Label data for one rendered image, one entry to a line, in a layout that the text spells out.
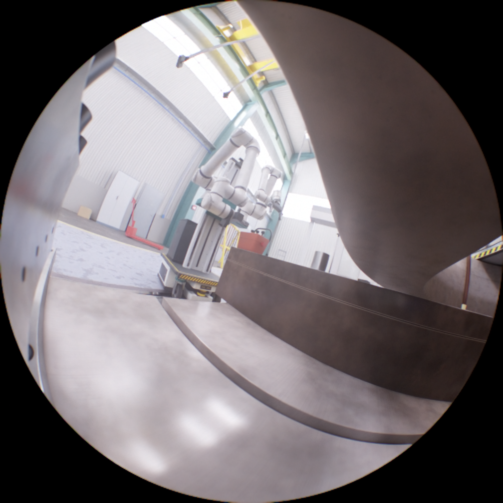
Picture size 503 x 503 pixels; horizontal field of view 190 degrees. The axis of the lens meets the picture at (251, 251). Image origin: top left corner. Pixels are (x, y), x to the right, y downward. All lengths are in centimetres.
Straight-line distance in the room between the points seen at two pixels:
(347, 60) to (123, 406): 56
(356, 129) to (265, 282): 77
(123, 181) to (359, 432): 651
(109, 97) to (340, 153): 781
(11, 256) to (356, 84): 36
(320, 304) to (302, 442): 53
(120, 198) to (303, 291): 604
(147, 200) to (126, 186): 134
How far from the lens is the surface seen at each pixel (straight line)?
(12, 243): 16
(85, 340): 44
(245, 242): 105
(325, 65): 24
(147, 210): 701
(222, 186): 89
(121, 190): 617
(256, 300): 86
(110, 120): 735
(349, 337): 67
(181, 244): 181
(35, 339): 37
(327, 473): 39
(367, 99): 25
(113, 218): 615
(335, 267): 394
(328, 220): 411
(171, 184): 753
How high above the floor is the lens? 61
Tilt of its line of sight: 5 degrees up
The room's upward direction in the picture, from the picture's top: 20 degrees clockwise
